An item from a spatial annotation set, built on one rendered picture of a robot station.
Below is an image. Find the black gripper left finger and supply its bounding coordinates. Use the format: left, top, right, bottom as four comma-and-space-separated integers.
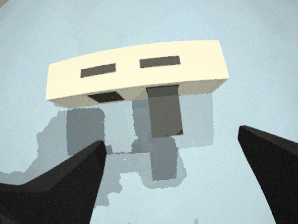
0, 141, 106, 224

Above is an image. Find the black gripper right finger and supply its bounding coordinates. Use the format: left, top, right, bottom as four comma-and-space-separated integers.
238, 125, 298, 224

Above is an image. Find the black two-prong plug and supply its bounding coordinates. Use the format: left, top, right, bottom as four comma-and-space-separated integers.
146, 85, 184, 137

